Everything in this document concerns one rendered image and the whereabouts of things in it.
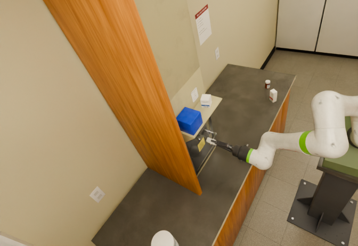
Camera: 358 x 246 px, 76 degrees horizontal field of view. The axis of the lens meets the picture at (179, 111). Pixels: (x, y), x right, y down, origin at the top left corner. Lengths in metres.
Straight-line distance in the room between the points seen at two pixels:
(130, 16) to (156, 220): 1.29
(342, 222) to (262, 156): 1.42
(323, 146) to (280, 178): 1.69
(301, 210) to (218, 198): 1.19
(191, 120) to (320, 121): 0.56
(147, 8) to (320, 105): 0.80
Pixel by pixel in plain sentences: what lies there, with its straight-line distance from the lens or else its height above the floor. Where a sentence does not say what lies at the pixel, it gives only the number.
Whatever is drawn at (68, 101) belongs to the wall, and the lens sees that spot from 1.28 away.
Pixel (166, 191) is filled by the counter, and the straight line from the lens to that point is 1.73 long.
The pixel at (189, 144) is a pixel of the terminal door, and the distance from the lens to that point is 1.40.
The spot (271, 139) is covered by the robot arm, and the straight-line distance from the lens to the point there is 1.41.
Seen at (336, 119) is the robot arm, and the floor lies 1.64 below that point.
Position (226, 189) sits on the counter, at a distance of 1.65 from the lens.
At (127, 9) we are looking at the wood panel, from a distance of 0.75.
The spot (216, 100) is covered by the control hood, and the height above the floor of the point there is 1.51.
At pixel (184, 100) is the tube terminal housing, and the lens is 1.22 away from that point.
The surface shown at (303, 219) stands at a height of 0.01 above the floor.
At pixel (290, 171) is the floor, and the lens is 2.84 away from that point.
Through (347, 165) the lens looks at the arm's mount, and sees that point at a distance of 1.74.
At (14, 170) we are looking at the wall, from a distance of 1.29.
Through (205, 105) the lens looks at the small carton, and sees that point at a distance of 1.30.
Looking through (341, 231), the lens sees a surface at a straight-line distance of 2.66.
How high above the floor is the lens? 2.43
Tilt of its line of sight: 44 degrees down
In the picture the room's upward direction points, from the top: 18 degrees counter-clockwise
